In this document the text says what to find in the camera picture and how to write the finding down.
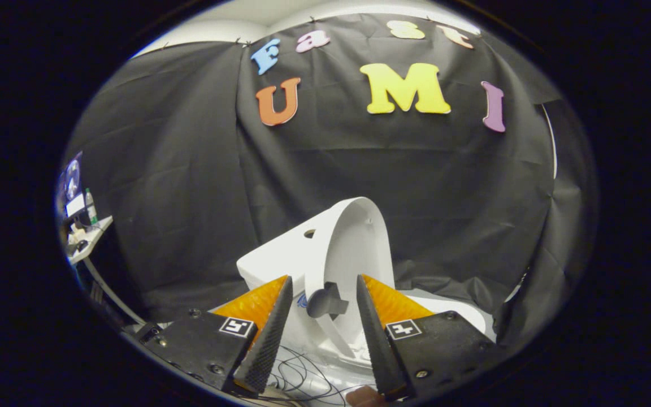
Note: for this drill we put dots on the computer monitor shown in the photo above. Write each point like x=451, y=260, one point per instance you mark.
x=73, y=180

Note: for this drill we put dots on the black backdrop cloth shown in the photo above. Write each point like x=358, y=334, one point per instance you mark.
x=190, y=169

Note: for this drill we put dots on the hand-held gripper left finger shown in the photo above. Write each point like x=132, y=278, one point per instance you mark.
x=272, y=333

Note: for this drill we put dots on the green bottle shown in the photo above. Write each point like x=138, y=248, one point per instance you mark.
x=91, y=208

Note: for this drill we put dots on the white toilet tank cover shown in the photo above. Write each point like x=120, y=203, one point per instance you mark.
x=280, y=257

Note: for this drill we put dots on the white side table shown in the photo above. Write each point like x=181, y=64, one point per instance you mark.
x=91, y=240

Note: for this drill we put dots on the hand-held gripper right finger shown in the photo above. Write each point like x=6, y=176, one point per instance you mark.
x=379, y=350

